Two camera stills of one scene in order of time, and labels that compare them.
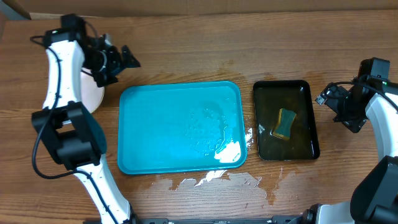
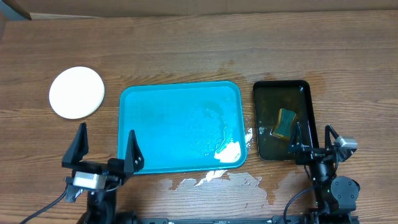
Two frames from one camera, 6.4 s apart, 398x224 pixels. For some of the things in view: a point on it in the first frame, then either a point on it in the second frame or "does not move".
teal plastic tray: x=180 y=126 does not move
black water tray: x=295 y=96 does not move
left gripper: x=129 y=63 to x=123 y=171
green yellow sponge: x=286 y=118 does not move
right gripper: x=355 y=124 to x=310 y=154
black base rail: x=280 y=219 does not move
